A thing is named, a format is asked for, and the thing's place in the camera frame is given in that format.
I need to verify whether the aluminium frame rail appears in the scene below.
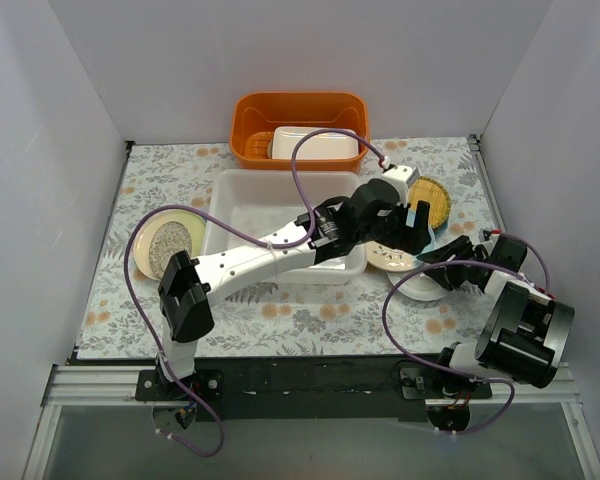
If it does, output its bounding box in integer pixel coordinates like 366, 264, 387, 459
42, 365, 145, 406

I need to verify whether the orange plastic basket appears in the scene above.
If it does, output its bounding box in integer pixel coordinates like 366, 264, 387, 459
229, 91, 370, 171

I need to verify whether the speckled oval plate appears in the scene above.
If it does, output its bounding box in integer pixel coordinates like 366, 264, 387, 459
149, 221, 192, 279

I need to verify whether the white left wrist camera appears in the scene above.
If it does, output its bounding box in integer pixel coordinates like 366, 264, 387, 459
381, 164, 420, 196

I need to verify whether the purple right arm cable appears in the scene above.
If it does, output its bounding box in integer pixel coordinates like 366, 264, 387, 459
381, 232, 561, 435

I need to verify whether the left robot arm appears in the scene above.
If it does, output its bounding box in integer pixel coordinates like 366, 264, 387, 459
158, 178, 431, 400

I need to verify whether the white rectangular dish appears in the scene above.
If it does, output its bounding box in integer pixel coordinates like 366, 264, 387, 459
268, 126, 359, 160

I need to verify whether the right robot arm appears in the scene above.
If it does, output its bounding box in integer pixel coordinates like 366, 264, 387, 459
418, 231, 575, 398

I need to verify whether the woven bamboo yellow plate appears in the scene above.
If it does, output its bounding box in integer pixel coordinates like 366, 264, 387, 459
409, 177, 452, 233

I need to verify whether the teal beaded plate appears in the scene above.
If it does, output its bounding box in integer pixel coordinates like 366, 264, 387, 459
430, 216, 449, 237

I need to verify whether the beige and blue plate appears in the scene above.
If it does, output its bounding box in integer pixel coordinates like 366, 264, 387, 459
365, 210, 436, 273

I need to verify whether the white plastic bin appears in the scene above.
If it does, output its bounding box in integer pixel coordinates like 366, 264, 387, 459
209, 169, 367, 285

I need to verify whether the cream yellow plate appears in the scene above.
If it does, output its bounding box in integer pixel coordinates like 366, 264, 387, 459
132, 209, 206, 280

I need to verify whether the white ribbed bowl plate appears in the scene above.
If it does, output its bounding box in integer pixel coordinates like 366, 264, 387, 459
398, 274, 449, 302

